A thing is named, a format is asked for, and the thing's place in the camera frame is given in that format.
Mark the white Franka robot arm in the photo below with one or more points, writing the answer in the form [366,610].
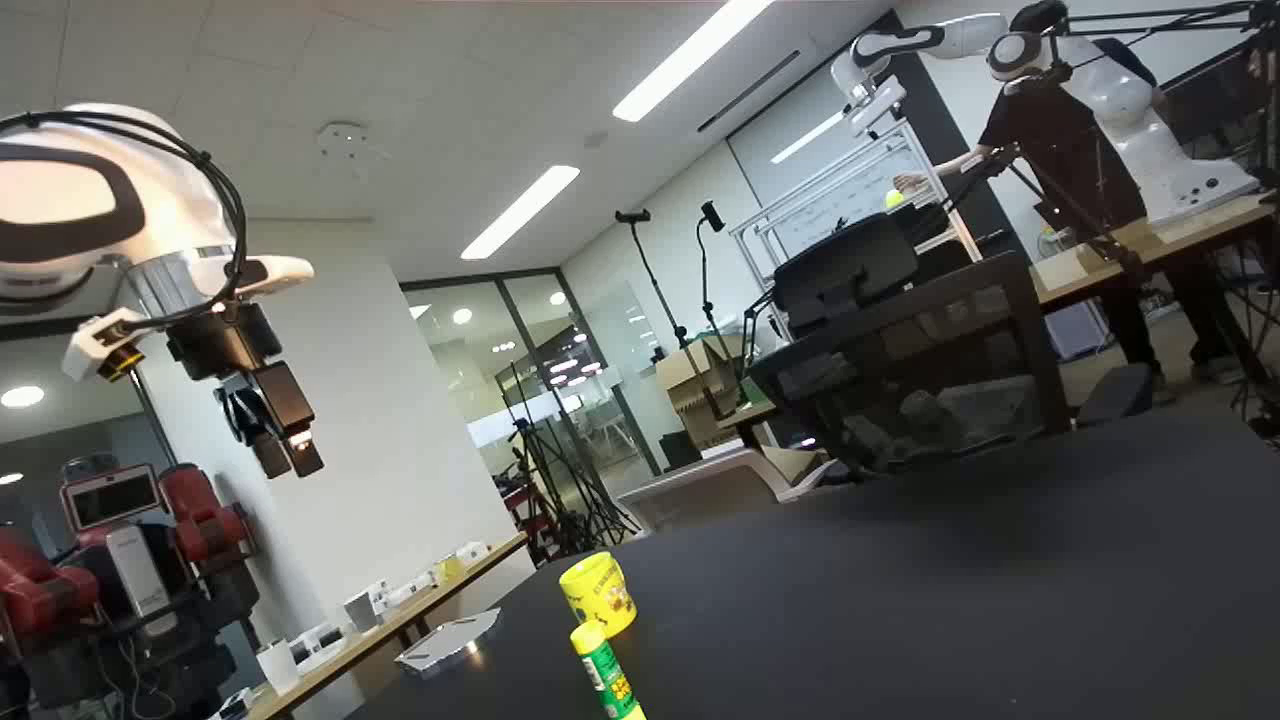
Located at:
[53,202]

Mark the black tripod stand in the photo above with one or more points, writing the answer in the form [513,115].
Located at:
[702,266]
[650,275]

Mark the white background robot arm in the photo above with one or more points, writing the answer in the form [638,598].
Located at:
[1133,115]

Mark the small white box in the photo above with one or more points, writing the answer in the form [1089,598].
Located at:
[362,610]

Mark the black bag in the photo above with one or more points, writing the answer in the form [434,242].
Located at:
[845,266]

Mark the wooden desk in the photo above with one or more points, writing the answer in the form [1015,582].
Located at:
[1160,242]

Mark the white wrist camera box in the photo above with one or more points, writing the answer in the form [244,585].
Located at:
[107,349]

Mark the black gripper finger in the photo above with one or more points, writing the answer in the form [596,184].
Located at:
[300,421]
[265,440]

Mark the white paper sheet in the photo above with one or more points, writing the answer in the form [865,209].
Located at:
[444,644]

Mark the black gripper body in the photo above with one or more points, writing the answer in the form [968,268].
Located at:
[224,343]

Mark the round smoke detector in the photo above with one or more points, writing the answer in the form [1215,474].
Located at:
[342,138]

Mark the long wooden table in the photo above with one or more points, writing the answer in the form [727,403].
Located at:
[403,620]

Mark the long ceiling light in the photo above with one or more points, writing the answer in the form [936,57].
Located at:
[522,212]
[689,57]

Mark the cardboard box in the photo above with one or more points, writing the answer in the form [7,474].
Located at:
[694,386]

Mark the green yellow glue stick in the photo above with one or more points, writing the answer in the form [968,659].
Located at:
[606,675]

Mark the black shelf cart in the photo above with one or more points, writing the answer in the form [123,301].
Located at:
[933,361]

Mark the red Baxter robot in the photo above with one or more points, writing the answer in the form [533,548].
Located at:
[186,512]

